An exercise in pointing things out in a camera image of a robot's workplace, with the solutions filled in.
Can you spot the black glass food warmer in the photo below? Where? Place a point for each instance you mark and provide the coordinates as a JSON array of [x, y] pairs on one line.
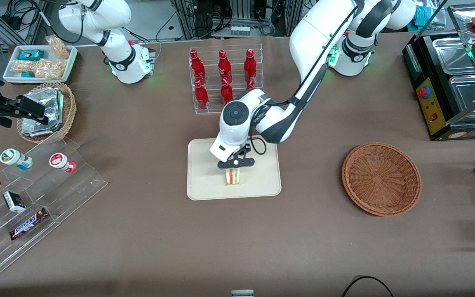
[[441, 133]]

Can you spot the white rectangular snack tray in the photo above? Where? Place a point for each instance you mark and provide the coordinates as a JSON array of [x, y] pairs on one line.
[[10, 74]]

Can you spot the clear acrylic stepped display stand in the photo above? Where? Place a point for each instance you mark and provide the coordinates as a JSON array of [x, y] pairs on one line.
[[68, 194]]

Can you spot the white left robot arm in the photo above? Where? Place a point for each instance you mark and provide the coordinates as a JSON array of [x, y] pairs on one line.
[[316, 33]]

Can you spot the small black white carton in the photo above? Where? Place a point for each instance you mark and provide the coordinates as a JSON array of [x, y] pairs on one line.
[[14, 202]]

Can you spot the silver foil wrapped package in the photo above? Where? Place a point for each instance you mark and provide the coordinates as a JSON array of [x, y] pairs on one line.
[[35, 130], [45, 101]]

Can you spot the triangular sandwich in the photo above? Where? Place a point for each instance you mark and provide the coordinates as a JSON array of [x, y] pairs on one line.
[[233, 177]]

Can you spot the Snickers chocolate bar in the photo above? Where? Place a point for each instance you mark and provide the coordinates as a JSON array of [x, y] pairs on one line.
[[28, 224]]

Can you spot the clear bag of peanuts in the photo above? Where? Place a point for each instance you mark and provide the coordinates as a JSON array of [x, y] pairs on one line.
[[59, 47]]

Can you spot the green lid yogurt cup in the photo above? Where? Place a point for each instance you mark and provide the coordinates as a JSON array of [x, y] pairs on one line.
[[12, 158]]

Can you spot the red cola bottle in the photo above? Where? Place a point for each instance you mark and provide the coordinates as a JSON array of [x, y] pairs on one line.
[[201, 97], [223, 65], [196, 66], [226, 91], [250, 65], [250, 85]]

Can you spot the red lid yogurt cup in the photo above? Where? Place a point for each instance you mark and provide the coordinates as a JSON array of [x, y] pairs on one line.
[[60, 161]]

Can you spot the clear bag of crackers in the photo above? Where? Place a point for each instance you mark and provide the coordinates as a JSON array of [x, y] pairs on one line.
[[52, 69], [25, 67]]

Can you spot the small grey device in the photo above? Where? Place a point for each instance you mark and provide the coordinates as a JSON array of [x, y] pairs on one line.
[[242, 293]]

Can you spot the clear acrylic bottle rack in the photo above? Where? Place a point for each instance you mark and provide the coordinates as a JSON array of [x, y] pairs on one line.
[[212, 111]]

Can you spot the shallow round brown wicker basket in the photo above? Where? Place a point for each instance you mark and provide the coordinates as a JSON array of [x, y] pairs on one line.
[[379, 179]]

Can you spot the teal plastic bag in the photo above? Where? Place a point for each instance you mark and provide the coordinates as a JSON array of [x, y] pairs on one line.
[[421, 15]]

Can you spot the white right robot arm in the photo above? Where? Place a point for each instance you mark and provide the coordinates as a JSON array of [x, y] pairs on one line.
[[118, 45]]

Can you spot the white power strip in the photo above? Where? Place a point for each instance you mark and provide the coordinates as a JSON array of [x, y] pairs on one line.
[[240, 30]]

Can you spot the deep tan wicker basket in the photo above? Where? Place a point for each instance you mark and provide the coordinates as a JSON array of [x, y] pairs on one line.
[[69, 111]]

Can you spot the small teal snack packet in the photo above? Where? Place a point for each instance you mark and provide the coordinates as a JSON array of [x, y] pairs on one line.
[[27, 74]]

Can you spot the teal snack box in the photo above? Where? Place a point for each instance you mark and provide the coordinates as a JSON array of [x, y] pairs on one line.
[[30, 55]]

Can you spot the beige rectangular serving tray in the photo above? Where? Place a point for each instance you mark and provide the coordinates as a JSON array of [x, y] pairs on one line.
[[204, 181]]

